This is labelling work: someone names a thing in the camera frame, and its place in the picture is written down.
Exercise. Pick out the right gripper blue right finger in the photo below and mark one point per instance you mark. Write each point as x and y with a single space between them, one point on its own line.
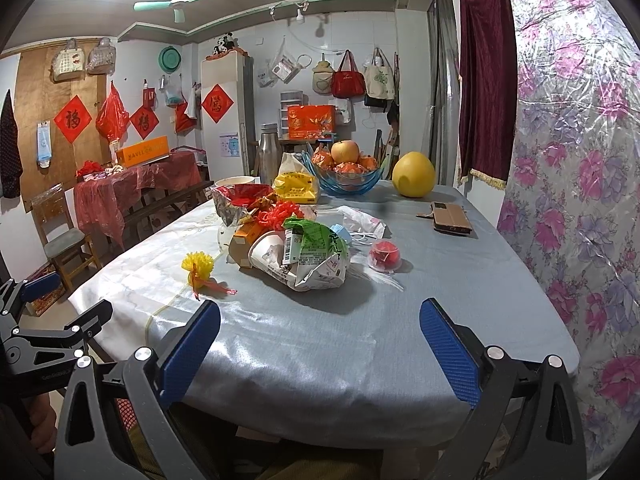
547 441

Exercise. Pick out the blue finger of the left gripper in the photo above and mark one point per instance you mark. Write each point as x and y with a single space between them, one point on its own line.
92 312
15 295

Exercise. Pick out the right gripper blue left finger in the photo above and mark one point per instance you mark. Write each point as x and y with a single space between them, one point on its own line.
92 442

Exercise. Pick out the red foil snack wrapper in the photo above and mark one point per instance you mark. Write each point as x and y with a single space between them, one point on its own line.
234 202

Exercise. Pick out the plastic cup with red paper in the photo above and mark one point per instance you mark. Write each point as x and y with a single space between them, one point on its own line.
384 256

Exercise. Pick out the green white paper package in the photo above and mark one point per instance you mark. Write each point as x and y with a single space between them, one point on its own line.
314 255

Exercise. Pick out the person left hand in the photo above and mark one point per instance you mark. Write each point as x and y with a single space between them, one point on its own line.
43 418

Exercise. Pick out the wooden chair grey cushion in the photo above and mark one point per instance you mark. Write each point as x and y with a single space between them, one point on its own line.
70 250

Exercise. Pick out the red covered side table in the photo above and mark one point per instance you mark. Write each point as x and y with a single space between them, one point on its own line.
100 204

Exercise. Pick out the yellow ribbon flower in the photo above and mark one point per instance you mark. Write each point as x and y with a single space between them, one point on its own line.
200 266

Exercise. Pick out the wooden bench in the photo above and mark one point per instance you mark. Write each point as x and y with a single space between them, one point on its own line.
194 195

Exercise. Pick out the orange medicine box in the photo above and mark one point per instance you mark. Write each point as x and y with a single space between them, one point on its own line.
242 240

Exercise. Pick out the orange long box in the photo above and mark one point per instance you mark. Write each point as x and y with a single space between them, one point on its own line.
143 152

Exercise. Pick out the red plastic bag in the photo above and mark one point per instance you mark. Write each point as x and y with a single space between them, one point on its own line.
113 119

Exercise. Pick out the crushed white paper cup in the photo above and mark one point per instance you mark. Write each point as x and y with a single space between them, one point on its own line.
266 254

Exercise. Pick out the white ceramic bowl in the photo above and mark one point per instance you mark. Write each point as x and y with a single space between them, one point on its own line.
230 182

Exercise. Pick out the red ribbon pompom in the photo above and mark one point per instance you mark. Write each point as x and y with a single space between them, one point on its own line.
273 219

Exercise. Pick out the floral plastic sheet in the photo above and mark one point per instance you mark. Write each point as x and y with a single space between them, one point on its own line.
571 209

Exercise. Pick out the phone in brown case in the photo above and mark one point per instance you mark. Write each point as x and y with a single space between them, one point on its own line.
448 218

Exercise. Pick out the feather print tablecloth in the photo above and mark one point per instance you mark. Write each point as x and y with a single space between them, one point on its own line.
347 367

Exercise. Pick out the steel thermos bottle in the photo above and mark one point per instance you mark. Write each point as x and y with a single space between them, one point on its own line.
269 153

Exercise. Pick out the yellow snack bag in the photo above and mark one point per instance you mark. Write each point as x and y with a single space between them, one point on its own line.
294 182

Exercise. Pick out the white printed tissue pack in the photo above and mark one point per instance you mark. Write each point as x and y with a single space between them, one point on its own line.
359 222

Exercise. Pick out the blue face mask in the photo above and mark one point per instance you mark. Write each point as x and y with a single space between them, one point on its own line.
342 232

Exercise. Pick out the yellow pomelo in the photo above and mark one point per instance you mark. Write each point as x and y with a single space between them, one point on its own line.
414 175

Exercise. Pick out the white refrigerator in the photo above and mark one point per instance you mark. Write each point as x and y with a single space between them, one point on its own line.
228 119

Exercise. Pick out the blue glass fruit bowl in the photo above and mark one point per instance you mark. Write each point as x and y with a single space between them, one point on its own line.
342 178

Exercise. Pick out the orange gift box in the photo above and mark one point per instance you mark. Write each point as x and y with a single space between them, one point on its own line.
310 121

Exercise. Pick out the dark red curtain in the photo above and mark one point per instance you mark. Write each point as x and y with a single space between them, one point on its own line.
489 88

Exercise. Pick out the red yellow apple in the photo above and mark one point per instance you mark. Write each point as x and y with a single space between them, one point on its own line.
345 151

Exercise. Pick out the green ceiling fan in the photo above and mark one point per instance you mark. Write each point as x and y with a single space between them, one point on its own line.
175 5

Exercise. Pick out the red handbag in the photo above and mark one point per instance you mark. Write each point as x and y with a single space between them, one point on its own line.
347 82

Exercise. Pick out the beige tote bag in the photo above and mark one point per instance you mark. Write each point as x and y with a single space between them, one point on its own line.
379 77

